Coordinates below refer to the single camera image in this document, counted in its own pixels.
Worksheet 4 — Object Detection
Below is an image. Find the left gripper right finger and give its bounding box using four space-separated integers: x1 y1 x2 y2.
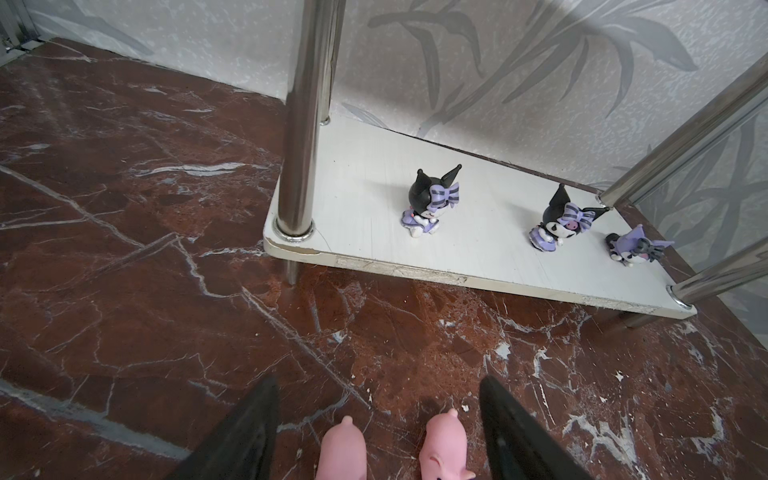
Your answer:
479 375 591 480

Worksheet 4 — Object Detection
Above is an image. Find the black purple figurine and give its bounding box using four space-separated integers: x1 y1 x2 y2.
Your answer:
528 184 609 253
400 164 462 238

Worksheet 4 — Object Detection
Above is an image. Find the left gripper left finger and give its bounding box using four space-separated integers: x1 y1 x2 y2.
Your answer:
168 376 279 480

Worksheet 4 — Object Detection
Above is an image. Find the white two-tier shelf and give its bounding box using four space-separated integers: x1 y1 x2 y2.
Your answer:
264 1 767 318

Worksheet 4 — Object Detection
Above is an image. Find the pink pig toy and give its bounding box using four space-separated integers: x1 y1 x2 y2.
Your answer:
419 408 476 480
315 415 367 480

